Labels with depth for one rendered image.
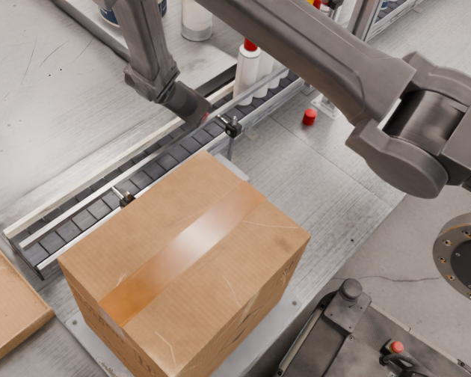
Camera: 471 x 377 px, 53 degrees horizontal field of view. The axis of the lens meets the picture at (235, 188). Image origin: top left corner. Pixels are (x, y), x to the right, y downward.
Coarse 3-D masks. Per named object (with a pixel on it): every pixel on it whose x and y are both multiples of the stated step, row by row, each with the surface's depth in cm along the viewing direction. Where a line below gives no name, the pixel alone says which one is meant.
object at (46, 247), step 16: (400, 0) 159; (288, 80) 129; (224, 96) 123; (272, 96) 127; (240, 112) 120; (176, 128) 115; (208, 128) 116; (224, 128) 117; (160, 144) 112; (192, 144) 113; (128, 160) 108; (160, 160) 109; (176, 160) 110; (112, 176) 105; (144, 176) 106; (160, 176) 106; (80, 192) 102; (112, 192) 102; (64, 208) 99; (96, 208) 100; (112, 208) 100; (32, 224) 96; (64, 224) 97; (80, 224) 97; (16, 240) 94; (48, 240) 94; (64, 240) 95; (32, 256) 92; (48, 256) 92
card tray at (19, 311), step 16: (0, 256) 96; (0, 272) 94; (16, 272) 95; (0, 288) 92; (16, 288) 93; (32, 288) 93; (0, 304) 90; (16, 304) 91; (32, 304) 91; (0, 320) 89; (16, 320) 89; (32, 320) 89; (48, 320) 90; (0, 336) 87; (16, 336) 84; (0, 352) 84
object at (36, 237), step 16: (240, 96) 112; (224, 112) 110; (192, 128) 105; (176, 144) 103; (144, 160) 98; (128, 176) 96; (96, 192) 92; (80, 208) 90; (48, 224) 87; (32, 240) 85
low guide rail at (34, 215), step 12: (228, 84) 121; (216, 96) 118; (180, 120) 112; (156, 132) 109; (168, 132) 112; (144, 144) 107; (120, 156) 104; (132, 156) 107; (108, 168) 102; (84, 180) 99; (96, 180) 102; (72, 192) 98; (48, 204) 95; (60, 204) 97; (36, 216) 94; (12, 228) 91; (24, 228) 93
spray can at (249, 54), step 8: (248, 40) 106; (240, 48) 110; (248, 48) 108; (256, 48) 108; (240, 56) 110; (248, 56) 109; (256, 56) 109; (240, 64) 112; (248, 64) 110; (256, 64) 112; (240, 72) 113; (248, 72) 112; (256, 72) 114; (240, 80) 115; (248, 80) 114; (240, 88) 117; (248, 96) 119; (240, 104) 121; (248, 104) 122
